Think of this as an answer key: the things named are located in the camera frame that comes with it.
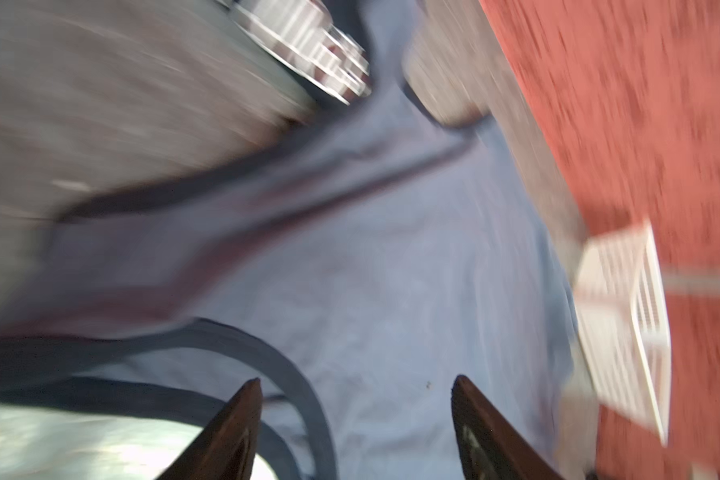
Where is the white plastic laundry basket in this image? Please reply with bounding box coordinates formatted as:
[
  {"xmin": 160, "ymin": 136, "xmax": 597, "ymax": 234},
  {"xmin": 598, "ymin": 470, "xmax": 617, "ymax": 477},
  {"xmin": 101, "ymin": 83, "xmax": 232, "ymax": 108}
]
[{"xmin": 573, "ymin": 220, "xmax": 672, "ymax": 443}]

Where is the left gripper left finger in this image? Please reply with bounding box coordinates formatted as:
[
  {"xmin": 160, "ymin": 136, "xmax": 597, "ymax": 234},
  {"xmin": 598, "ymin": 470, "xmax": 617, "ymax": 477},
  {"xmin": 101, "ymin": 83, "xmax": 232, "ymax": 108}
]
[{"xmin": 158, "ymin": 379, "xmax": 263, "ymax": 480}]

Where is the right aluminium corner post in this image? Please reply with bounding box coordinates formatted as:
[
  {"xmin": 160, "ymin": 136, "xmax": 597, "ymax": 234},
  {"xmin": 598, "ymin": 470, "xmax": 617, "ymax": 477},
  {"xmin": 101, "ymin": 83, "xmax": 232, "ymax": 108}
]
[{"xmin": 663, "ymin": 272, "xmax": 720, "ymax": 297}]

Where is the grey blue tank top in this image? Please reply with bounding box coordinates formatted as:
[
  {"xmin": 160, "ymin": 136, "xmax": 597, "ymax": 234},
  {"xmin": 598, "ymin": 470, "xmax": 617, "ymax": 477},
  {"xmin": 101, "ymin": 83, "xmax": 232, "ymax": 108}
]
[{"xmin": 0, "ymin": 1, "xmax": 576, "ymax": 479}]

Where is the navy tank top red trim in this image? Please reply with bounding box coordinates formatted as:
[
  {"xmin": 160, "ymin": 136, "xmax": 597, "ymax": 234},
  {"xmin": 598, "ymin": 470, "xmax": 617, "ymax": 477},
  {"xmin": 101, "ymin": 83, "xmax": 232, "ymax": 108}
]
[{"xmin": 218, "ymin": 0, "xmax": 372, "ymax": 109}]

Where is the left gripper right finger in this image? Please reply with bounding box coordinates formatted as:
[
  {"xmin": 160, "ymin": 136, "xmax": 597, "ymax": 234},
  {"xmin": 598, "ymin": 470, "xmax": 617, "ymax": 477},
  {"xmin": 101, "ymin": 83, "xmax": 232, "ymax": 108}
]
[{"xmin": 451, "ymin": 375, "xmax": 561, "ymax": 480}]

